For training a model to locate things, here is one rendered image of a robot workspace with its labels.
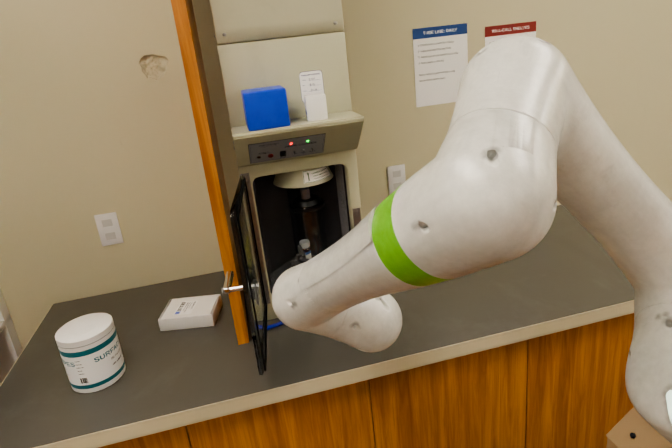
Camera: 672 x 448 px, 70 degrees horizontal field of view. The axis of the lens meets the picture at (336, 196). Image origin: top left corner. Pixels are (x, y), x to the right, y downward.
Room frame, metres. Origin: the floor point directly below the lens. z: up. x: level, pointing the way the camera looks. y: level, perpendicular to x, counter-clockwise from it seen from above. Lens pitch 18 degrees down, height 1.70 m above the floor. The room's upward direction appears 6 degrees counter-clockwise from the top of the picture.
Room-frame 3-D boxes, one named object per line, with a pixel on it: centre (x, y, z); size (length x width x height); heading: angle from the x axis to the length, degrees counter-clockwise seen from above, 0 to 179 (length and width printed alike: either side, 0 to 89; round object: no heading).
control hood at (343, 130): (1.21, 0.08, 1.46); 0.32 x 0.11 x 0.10; 101
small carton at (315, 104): (1.22, 0.03, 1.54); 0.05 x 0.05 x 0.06; 6
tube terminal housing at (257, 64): (1.38, 0.11, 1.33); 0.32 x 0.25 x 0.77; 101
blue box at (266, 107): (1.19, 0.15, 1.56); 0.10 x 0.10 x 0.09; 11
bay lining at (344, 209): (1.38, 0.11, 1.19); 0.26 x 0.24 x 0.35; 101
